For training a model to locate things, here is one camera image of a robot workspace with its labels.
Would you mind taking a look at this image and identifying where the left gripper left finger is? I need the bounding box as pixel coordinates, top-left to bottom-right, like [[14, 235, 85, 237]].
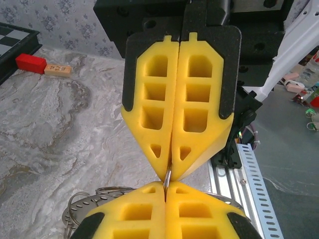
[[71, 181, 167, 239]]

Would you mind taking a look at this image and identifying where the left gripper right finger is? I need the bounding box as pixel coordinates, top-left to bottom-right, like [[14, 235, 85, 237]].
[[165, 181, 261, 239]]

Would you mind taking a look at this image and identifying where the pink white case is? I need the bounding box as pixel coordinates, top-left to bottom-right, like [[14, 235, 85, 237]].
[[283, 72, 306, 92]]

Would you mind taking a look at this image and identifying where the small wooden block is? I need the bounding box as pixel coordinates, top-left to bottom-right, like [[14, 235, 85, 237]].
[[44, 63, 72, 78]]

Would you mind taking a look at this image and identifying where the clear plastic bottle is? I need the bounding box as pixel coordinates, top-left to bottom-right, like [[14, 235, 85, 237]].
[[303, 51, 319, 83]]

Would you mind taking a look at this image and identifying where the red block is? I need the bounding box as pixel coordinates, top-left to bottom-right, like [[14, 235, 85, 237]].
[[15, 53, 48, 75]]

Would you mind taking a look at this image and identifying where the black grey chessboard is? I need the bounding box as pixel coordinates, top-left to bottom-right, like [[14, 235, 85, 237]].
[[0, 22, 43, 85]]

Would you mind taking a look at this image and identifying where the aluminium mounting rail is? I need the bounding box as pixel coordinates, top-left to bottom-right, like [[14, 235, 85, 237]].
[[208, 159, 262, 239]]

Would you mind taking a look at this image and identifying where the blue slotted cable duct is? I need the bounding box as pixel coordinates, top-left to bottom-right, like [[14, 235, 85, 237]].
[[235, 143, 285, 239]]

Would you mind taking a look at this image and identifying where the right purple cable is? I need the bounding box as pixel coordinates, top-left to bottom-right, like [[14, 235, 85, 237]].
[[245, 121, 260, 150]]

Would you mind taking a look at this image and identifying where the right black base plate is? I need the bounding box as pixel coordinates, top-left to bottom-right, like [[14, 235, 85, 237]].
[[211, 146, 242, 170]]

